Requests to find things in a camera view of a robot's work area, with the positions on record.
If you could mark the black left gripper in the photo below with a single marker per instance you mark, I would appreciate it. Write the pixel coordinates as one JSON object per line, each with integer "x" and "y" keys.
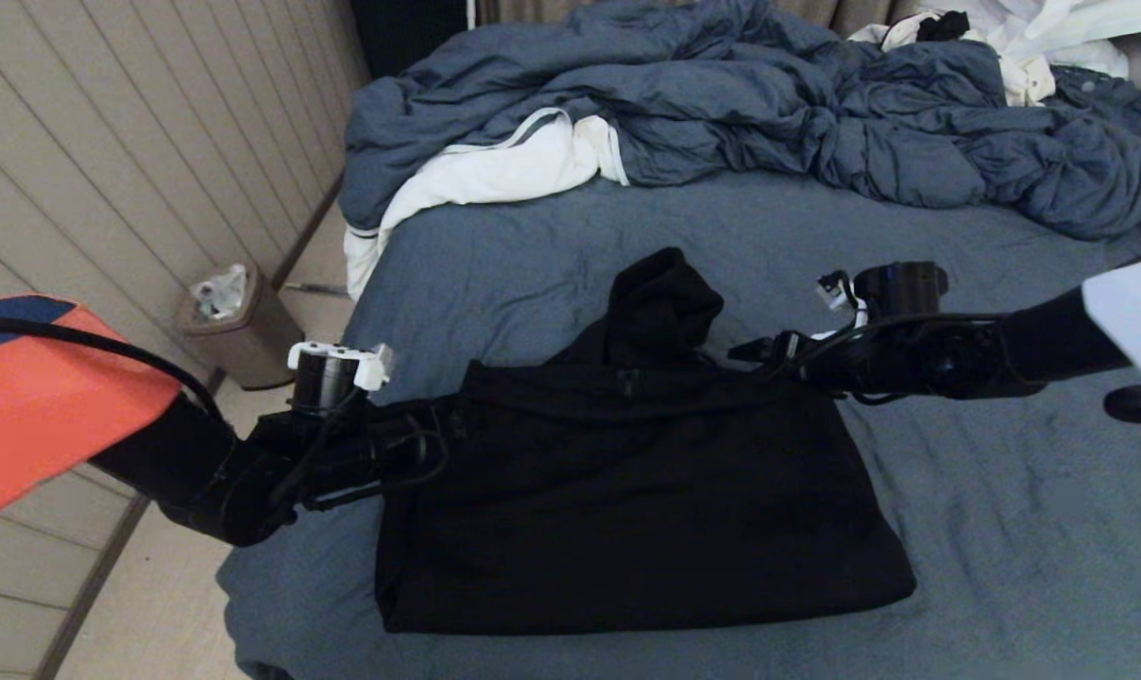
{"x": 363, "y": 453}

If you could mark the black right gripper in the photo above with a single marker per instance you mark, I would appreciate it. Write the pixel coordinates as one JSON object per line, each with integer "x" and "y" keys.
{"x": 901, "y": 359}

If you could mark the black zip hoodie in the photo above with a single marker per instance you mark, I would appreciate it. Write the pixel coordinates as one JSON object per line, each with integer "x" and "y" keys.
{"x": 627, "y": 510}

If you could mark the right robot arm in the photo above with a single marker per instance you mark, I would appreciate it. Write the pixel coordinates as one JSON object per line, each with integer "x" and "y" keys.
{"x": 1081, "y": 340}

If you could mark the white clothes pile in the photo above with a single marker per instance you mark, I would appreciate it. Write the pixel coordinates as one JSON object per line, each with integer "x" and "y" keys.
{"x": 1052, "y": 19}

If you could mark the brown trash bin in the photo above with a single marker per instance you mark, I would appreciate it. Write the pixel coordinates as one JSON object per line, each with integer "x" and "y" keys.
{"x": 259, "y": 340}

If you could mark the grey metal rod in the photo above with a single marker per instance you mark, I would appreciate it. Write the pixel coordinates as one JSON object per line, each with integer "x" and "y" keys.
{"x": 315, "y": 287}

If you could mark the white plastic bin liner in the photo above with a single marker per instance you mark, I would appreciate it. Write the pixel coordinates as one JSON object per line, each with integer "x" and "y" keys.
{"x": 219, "y": 295}

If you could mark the rumpled blue duvet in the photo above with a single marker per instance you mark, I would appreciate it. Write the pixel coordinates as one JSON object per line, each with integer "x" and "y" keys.
{"x": 722, "y": 94}

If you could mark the blue bed sheet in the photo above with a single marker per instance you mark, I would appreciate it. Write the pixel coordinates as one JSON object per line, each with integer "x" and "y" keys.
{"x": 1005, "y": 529}

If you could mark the beige curtain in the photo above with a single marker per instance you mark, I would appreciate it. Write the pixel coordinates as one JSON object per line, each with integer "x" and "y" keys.
{"x": 844, "y": 14}

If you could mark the small black garment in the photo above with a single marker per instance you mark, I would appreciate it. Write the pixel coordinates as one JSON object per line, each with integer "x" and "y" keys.
{"x": 944, "y": 26}

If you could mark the cream garment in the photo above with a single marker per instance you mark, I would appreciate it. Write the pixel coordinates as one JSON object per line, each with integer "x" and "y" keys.
{"x": 1029, "y": 85}

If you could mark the black furniture piece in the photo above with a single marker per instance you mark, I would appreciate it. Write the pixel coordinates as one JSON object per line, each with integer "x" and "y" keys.
{"x": 410, "y": 28}

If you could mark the blue denim garment with buttons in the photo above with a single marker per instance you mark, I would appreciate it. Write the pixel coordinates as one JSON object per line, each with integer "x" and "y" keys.
{"x": 1109, "y": 94}

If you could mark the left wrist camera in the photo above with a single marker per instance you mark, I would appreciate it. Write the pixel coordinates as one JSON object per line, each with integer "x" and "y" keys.
{"x": 334, "y": 376}

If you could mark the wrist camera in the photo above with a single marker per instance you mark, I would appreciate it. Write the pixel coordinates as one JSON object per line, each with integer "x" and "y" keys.
{"x": 334, "y": 376}
{"x": 896, "y": 293}

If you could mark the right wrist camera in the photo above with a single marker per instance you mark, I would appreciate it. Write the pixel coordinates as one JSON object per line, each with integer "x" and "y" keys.
{"x": 896, "y": 293}

